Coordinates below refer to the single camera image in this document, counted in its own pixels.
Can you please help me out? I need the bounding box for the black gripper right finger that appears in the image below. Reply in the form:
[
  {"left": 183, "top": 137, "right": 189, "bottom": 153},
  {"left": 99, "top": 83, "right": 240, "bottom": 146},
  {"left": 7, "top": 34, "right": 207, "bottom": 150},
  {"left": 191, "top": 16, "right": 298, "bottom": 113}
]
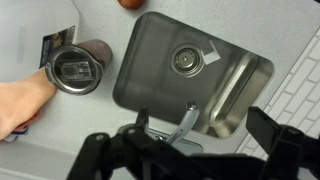
[{"left": 246, "top": 106, "right": 320, "bottom": 180}]

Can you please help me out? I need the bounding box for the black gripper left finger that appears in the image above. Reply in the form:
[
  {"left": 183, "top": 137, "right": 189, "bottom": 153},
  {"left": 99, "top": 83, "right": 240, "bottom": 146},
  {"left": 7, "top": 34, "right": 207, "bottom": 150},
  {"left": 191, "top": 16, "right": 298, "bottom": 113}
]
[{"left": 66, "top": 107, "right": 158, "bottom": 180}]

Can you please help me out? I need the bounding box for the red tumbler with steel lid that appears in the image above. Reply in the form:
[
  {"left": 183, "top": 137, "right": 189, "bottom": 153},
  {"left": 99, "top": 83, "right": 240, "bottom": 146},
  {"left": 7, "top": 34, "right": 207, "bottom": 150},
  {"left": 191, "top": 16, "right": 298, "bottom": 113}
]
[{"left": 44, "top": 38, "right": 114, "bottom": 96}]

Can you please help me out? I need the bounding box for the white brick tile mat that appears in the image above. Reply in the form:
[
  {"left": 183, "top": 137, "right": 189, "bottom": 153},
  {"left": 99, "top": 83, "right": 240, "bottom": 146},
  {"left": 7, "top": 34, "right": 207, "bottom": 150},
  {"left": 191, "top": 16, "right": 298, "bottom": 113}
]
[{"left": 234, "top": 28, "right": 320, "bottom": 180}]

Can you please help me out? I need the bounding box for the white sticker in sink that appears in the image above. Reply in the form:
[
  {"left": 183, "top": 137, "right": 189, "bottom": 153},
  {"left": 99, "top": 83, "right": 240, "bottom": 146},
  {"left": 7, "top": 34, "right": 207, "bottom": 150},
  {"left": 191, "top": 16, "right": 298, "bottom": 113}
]
[{"left": 202, "top": 40, "right": 222, "bottom": 66}]

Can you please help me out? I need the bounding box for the red-orange cloth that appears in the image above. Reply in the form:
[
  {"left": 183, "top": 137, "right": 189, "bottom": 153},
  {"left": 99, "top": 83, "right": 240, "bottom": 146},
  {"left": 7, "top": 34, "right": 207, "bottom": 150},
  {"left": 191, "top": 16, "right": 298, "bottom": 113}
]
[{"left": 13, "top": 111, "right": 42, "bottom": 134}]

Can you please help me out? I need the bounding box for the red apple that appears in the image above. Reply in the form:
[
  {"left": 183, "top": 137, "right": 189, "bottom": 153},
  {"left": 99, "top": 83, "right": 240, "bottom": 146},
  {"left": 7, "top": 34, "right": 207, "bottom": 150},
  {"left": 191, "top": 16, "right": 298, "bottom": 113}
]
[{"left": 117, "top": 0, "right": 146, "bottom": 11}]

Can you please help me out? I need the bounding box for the stainless steel sink basin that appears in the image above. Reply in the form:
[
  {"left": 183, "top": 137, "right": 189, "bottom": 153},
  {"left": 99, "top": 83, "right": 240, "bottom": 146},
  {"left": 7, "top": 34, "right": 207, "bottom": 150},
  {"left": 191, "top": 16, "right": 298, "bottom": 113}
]
[{"left": 112, "top": 11, "right": 275, "bottom": 140}]

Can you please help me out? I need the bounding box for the peach cloth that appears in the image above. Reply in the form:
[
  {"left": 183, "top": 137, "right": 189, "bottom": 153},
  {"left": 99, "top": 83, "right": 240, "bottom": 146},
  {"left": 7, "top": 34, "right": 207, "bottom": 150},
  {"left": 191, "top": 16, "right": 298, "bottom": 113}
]
[{"left": 0, "top": 69, "right": 58, "bottom": 141}]

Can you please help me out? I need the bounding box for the translucent plastic gallon jug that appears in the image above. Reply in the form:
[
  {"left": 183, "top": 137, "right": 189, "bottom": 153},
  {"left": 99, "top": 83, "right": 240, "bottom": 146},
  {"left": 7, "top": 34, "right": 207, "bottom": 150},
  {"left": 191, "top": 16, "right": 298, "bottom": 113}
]
[{"left": 0, "top": 0, "right": 81, "bottom": 82}]

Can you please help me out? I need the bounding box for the round steel sink drain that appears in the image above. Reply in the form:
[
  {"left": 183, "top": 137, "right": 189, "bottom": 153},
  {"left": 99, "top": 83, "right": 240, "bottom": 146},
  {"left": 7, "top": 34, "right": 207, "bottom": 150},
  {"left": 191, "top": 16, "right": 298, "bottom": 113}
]
[{"left": 169, "top": 43, "right": 205, "bottom": 79}]

